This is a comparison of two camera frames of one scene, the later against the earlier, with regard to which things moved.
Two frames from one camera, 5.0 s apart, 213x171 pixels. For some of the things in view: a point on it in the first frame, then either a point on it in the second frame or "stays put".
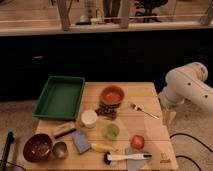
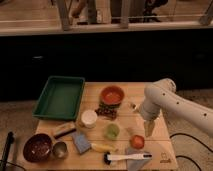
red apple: [137, 142] stays put
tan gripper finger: [172, 117] → [151, 126]
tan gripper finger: [166, 117] → [148, 128]
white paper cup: [89, 118] stays put
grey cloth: [136, 164] stays put
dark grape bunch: [108, 111] stays put
